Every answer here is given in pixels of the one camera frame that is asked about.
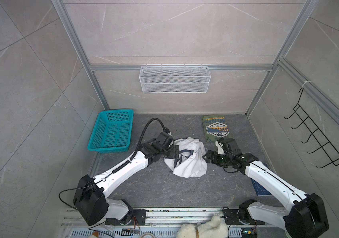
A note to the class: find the black wire hook rack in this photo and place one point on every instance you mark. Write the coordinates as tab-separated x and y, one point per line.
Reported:
314	131

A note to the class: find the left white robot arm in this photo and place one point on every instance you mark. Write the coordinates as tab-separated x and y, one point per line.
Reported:
92	194

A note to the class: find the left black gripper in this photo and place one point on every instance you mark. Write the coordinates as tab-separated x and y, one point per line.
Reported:
174	150

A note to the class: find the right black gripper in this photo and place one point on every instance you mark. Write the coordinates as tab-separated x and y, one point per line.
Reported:
215	154

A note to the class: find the green tank top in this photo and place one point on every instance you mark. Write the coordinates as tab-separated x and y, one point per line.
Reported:
215	127

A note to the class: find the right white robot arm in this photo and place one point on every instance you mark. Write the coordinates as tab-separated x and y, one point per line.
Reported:
302	215

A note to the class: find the white tank top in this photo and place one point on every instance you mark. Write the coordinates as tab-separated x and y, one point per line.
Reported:
190	162

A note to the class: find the teal plastic basket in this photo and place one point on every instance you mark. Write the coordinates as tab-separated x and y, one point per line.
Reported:
112	131

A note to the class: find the white plush toy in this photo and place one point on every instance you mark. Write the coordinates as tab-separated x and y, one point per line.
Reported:
216	228

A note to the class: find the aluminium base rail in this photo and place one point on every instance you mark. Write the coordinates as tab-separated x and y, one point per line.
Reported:
160	222

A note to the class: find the blue book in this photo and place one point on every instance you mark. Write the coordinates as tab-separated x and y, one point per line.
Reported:
259	189

